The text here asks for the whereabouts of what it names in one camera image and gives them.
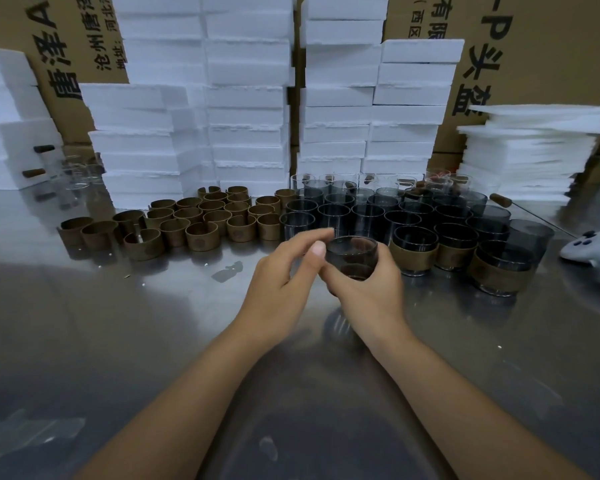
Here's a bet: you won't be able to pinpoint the person's right hand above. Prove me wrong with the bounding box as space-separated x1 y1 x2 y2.
319 239 411 358

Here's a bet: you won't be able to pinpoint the person's left hand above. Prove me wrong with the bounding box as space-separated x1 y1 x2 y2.
229 228 335 345

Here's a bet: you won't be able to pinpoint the smoky transparent plastic cup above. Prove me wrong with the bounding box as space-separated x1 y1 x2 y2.
323 235 379 295
432 223 479 271
389 225 439 277
469 239 536 297

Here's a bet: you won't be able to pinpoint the group of brown sleeve rings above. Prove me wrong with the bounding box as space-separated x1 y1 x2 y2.
59 185 296 261

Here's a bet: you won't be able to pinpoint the cluster of transparent plastic cups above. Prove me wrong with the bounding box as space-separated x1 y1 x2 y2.
279 169 556 255

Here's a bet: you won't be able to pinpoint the bunch of clear plastic cups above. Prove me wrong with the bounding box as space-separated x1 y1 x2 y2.
55 154 106 191

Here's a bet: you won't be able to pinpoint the person's left forearm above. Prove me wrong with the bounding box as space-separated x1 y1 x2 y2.
75 329 291 480

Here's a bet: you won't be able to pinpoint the person's right forearm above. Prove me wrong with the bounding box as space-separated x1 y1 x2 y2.
375 334 596 480

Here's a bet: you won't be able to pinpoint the stepped stack white foam blocks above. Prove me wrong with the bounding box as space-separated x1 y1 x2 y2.
297 0 466 178

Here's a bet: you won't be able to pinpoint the tall stack white foam blocks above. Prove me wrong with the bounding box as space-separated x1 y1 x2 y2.
79 0 296 211

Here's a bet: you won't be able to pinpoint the stack of thin foam sheets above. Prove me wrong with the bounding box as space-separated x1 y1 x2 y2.
456 104 600 203

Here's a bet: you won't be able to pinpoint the large printed cardboard box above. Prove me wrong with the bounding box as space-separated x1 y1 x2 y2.
382 0 600 155

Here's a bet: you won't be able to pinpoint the stack of white foam blocks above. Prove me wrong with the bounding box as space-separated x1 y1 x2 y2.
0 47 65 191

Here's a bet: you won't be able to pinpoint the brown-handled metal rod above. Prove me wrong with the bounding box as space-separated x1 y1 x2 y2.
489 193 579 238

